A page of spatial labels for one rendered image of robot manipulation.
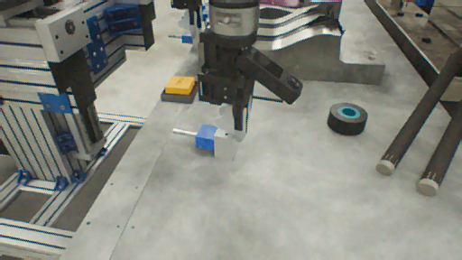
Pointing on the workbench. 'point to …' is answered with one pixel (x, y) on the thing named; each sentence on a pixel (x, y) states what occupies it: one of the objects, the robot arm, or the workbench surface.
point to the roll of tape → (347, 118)
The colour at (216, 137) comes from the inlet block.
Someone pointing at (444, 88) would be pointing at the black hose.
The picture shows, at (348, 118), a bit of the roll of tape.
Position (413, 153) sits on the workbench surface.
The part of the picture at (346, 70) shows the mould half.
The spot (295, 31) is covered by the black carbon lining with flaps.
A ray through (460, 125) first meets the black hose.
